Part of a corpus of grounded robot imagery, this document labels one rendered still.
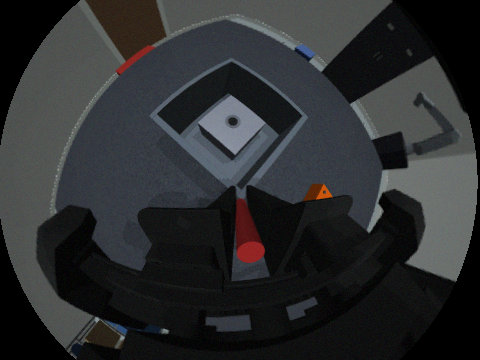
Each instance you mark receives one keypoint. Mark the red peg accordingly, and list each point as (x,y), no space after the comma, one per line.
(248,244)

